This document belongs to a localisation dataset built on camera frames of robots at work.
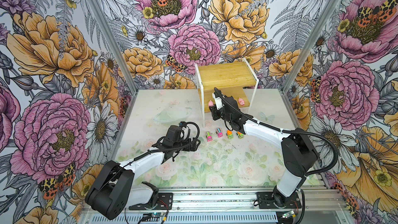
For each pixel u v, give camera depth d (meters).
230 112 0.68
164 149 0.64
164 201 0.73
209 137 0.94
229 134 0.95
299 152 0.47
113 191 0.42
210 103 0.88
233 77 0.83
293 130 0.51
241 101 0.91
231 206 0.74
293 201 0.73
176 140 0.72
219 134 0.96
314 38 0.92
